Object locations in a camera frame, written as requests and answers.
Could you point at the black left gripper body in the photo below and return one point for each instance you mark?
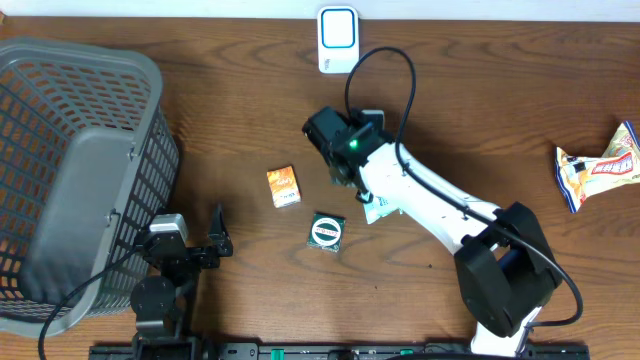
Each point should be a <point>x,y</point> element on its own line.
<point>199,259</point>

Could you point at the green white small box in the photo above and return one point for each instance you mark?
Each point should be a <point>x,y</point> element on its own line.
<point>326,232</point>

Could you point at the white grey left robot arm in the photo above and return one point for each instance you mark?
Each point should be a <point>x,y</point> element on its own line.
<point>164,303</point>

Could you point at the dark grey plastic basket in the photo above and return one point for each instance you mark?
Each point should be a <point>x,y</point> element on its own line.
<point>87,161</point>

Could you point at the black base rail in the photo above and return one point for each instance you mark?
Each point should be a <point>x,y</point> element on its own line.
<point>253,351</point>

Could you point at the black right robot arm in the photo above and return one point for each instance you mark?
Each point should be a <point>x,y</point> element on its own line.
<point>502,258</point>

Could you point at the orange small box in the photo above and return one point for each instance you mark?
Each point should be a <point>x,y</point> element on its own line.
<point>283,186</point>

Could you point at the white barcode scanner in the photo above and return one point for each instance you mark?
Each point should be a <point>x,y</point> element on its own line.
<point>337,39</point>

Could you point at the yellow orange snack bag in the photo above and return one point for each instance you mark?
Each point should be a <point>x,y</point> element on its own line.
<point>581,177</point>

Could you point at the mint green wet wipes pack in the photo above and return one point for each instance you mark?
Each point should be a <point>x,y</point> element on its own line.
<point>378,208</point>

